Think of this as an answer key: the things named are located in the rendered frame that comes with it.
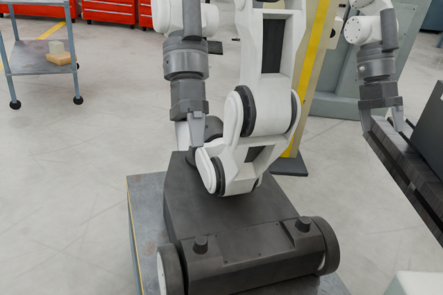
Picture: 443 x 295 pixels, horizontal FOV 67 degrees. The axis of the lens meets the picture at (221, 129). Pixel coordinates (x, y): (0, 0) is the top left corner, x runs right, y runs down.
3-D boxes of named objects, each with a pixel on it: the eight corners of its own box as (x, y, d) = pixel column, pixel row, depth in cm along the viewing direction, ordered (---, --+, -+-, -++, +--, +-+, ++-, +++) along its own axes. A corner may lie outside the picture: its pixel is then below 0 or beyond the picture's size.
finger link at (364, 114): (372, 130, 92) (370, 107, 91) (362, 132, 91) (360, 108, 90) (367, 130, 93) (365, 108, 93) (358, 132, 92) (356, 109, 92)
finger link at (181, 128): (191, 150, 69) (190, 120, 70) (175, 151, 68) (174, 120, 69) (189, 151, 71) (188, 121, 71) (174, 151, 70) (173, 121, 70)
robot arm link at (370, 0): (356, 47, 87) (343, 1, 89) (383, 46, 90) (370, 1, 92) (374, 35, 81) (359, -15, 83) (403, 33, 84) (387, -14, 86)
